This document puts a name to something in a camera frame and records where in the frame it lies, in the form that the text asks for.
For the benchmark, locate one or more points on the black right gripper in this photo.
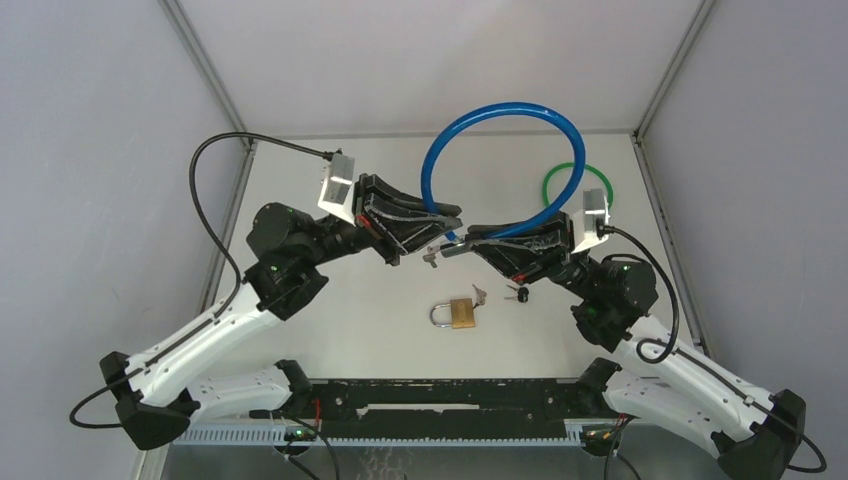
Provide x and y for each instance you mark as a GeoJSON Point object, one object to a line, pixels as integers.
{"type": "Point", "coordinates": [525, 260]}

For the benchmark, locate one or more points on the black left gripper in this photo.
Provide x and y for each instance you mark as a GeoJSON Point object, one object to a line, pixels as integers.
{"type": "Point", "coordinates": [407, 232]}

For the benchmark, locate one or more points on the blue cable lock keys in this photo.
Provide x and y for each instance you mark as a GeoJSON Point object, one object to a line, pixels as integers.
{"type": "Point", "coordinates": [432, 254]}

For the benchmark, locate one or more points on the large brass padlock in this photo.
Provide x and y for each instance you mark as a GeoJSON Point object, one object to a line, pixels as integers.
{"type": "Point", "coordinates": [455, 314]}

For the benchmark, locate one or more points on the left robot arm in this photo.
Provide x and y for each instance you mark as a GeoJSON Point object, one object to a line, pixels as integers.
{"type": "Point", "coordinates": [162, 390]}

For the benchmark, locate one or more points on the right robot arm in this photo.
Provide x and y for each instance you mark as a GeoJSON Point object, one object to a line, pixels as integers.
{"type": "Point", "coordinates": [648, 372]}

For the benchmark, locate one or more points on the black-headed key bunch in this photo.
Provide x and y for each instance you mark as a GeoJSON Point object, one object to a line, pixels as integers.
{"type": "Point", "coordinates": [519, 294]}

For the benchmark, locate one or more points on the large padlock silver keys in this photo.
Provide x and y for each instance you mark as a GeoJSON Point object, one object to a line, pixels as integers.
{"type": "Point", "coordinates": [480, 297]}

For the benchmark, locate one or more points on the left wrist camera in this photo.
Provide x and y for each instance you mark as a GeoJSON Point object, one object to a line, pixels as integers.
{"type": "Point", "coordinates": [337, 188]}

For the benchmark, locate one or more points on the white slotted cable duct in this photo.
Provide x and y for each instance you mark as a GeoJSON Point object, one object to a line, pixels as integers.
{"type": "Point", "coordinates": [279, 434]}

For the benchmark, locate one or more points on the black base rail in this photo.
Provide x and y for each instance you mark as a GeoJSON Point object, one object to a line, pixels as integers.
{"type": "Point", "coordinates": [420, 406]}

